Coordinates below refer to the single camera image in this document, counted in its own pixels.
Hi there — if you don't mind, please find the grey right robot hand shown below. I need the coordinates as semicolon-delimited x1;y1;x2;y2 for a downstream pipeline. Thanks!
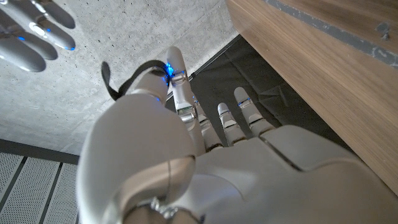
0;0;76;73

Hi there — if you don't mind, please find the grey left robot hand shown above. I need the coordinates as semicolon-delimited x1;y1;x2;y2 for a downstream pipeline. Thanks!
76;45;398;224

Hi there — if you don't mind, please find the black backdrop curtain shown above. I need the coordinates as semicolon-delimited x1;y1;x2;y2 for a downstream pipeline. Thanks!
164;34;352;150

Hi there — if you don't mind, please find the grey tape outline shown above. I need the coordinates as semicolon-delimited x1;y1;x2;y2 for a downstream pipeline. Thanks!
264;0;398;69

